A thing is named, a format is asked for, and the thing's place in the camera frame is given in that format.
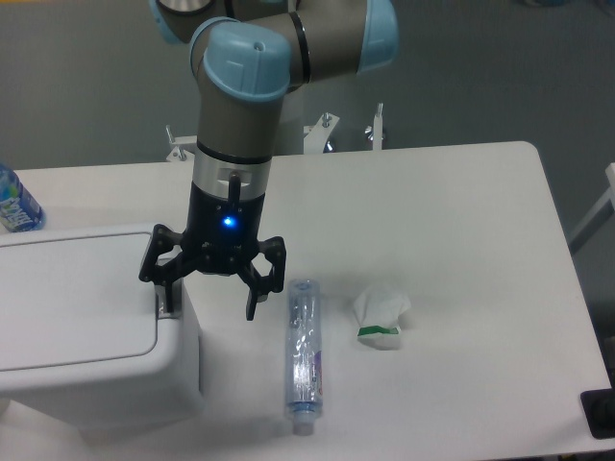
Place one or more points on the clear empty plastic bottle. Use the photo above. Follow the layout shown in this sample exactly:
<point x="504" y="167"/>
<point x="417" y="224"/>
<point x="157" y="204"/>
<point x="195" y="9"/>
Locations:
<point x="303" y="397"/>

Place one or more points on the white frame at right edge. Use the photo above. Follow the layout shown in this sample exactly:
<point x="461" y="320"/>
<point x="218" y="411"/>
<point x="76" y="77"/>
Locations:
<point x="597" y="215"/>

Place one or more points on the black clamp at table edge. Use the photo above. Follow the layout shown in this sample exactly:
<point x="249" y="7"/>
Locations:
<point x="598" y="407"/>

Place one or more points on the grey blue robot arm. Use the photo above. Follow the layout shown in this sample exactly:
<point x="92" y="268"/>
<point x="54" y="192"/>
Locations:
<point x="245" y="57"/>

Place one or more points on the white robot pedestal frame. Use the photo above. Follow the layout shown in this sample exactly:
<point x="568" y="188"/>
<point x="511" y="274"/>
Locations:
<point x="317" y="139"/>

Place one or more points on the blue labelled water bottle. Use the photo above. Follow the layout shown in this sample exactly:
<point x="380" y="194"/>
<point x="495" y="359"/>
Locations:
<point x="20" y="211"/>

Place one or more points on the white plastic trash can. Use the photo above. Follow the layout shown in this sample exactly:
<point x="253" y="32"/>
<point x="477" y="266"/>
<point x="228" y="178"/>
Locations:
<point x="85" y="341"/>

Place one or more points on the crumpled white paper wrapper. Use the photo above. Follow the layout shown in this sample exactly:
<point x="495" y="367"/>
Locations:
<point x="378" y="311"/>

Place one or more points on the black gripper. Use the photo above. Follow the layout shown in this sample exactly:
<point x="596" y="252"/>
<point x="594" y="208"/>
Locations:
<point x="223" y="230"/>

